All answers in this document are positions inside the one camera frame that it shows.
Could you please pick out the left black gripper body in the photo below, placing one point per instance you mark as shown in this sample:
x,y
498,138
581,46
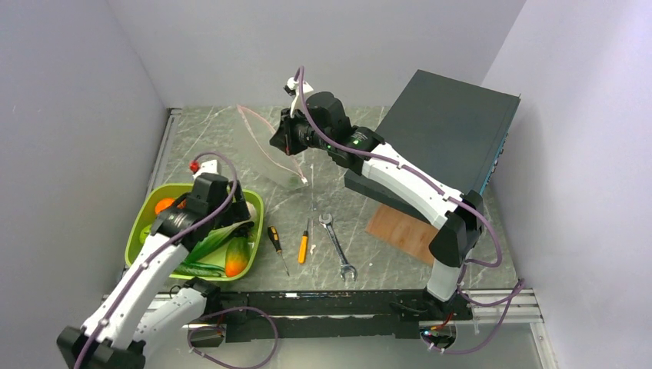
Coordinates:
x,y
234,212

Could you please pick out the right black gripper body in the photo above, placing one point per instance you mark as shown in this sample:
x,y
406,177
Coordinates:
x,y
302,134

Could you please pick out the clear zip top bag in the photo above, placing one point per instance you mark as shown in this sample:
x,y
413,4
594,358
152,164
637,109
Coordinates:
x,y
251,137

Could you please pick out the green orange mango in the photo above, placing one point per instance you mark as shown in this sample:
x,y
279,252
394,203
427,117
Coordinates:
x,y
237,257

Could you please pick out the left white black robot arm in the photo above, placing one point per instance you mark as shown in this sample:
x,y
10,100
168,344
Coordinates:
x,y
122,333

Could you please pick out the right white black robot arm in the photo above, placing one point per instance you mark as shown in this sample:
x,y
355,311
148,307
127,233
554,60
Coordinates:
x,y
319,121

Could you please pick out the green plastic tray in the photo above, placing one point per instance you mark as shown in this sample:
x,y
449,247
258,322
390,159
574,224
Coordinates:
x,y
147,215

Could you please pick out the black yellow screwdriver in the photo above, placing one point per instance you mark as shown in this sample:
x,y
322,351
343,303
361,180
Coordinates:
x,y
275,240

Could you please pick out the green bok choy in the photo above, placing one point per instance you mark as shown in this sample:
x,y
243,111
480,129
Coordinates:
x,y
221,237

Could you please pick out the dark green cucumber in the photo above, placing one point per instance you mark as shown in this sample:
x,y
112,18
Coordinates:
x,y
197,269

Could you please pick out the orange fruit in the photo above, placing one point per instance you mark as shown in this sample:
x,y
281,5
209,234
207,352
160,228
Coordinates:
x,y
167,203

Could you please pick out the orange utility knife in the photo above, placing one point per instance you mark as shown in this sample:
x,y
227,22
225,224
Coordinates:
x,y
303,247

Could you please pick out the silver open-end wrench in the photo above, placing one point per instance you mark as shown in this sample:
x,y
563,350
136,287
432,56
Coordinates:
x,y
347,270

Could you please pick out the large dark grey box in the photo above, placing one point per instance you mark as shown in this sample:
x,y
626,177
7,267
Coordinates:
x,y
452,130

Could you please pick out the brown wooden board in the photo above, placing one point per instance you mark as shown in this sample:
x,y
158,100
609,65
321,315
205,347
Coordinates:
x,y
406,233

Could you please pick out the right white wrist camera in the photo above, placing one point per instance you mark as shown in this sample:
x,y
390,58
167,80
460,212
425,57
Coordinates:
x,y
292,88

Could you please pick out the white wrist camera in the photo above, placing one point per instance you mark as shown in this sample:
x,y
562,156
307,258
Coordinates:
x,y
292,88
207,167

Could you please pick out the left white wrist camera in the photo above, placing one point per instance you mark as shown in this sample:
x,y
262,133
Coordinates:
x,y
207,167

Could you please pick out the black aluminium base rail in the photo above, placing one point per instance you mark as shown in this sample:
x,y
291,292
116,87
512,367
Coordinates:
x,y
214,316

